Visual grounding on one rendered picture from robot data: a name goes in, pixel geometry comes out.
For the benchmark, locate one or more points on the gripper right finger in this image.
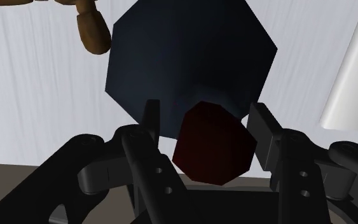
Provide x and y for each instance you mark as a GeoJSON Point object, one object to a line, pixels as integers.
{"type": "Point", "coordinates": [296, 161]}

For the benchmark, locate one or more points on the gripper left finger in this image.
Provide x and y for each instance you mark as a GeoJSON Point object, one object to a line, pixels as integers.
{"type": "Point", "coordinates": [57, 173]}

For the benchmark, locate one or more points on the dark red hexagonal block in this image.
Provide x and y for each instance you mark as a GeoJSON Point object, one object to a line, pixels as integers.
{"type": "Point", "coordinates": [212, 145]}

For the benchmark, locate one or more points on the white cylinder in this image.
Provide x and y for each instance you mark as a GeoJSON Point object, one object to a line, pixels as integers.
{"type": "Point", "coordinates": [349, 77]}

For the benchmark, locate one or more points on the brown wooden figure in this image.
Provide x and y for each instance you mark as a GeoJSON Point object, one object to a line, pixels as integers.
{"type": "Point", "coordinates": [93, 34]}

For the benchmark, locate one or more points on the dark blue hexagonal object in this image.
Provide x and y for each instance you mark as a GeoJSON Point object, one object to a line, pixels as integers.
{"type": "Point", "coordinates": [181, 56]}

